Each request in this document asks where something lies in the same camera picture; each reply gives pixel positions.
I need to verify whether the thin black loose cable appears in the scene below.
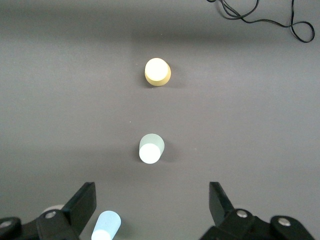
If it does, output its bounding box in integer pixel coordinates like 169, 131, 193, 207
206, 0, 315, 43

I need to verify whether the yellow plastic cup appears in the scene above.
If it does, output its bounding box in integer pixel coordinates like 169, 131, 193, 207
144, 57, 172, 88

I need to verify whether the pale green plastic cup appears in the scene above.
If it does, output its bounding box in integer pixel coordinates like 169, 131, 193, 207
138, 133, 166, 165

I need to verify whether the light blue plastic cup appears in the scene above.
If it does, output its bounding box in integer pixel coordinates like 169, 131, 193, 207
90, 210, 122, 240

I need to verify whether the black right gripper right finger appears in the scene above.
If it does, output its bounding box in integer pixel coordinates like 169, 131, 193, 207
199, 181, 316, 240

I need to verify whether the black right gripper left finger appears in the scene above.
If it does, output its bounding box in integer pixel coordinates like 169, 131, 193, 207
0, 181, 98, 240

